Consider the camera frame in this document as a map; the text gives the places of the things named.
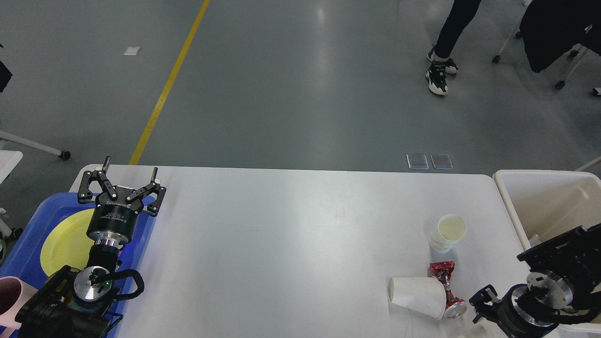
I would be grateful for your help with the white paper cup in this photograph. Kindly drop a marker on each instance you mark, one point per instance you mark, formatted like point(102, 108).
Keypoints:
point(425, 295)
point(482, 330)

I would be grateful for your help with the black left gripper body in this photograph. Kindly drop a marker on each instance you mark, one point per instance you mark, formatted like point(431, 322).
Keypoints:
point(115, 219)

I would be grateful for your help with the small white cup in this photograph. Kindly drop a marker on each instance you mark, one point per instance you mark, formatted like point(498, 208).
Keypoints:
point(449, 230)

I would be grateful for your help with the person in black sneakers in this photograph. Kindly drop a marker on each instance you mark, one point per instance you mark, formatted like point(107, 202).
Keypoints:
point(441, 64)

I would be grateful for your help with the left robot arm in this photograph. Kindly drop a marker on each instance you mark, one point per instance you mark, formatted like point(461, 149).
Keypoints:
point(39, 319)

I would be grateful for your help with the clear plastic wrap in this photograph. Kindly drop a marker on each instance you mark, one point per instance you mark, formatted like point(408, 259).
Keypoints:
point(535, 240)

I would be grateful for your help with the yellow plastic plate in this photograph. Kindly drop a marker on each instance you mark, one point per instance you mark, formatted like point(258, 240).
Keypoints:
point(67, 244)

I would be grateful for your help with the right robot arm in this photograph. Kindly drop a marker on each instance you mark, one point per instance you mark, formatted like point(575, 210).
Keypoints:
point(562, 287)

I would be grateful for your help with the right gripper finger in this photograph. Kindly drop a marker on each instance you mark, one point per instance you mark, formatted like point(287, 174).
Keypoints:
point(486, 304)

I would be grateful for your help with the right floor plate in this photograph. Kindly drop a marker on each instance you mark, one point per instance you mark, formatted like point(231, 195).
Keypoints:
point(442, 161)

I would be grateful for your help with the beige plastic bin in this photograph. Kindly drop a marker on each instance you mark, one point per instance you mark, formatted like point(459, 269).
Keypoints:
point(550, 203)

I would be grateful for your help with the blue plastic tray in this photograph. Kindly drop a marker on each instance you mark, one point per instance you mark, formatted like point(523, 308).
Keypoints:
point(23, 262)

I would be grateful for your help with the left floor plate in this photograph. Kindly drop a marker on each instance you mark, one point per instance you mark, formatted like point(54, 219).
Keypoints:
point(418, 161)

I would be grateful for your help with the red snack wrapper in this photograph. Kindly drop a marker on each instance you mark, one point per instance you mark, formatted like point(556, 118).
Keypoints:
point(442, 270)

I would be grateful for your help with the pink mug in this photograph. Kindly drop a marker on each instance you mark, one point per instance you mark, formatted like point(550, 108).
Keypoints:
point(14, 293)

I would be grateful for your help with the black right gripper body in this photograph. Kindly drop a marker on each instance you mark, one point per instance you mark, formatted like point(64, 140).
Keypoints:
point(514, 321)

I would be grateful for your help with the white side table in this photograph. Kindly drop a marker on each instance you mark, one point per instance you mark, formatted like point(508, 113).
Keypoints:
point(10, 159)

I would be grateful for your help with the black jacket on chair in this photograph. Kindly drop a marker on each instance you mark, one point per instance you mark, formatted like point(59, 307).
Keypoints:
point(551, 28)

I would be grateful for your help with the red soda can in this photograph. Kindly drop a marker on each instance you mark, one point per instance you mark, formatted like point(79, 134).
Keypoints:
point(454, 306)

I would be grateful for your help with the floor plate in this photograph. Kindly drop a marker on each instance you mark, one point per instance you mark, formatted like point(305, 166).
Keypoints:
point(418, 161)
point(442, 161)

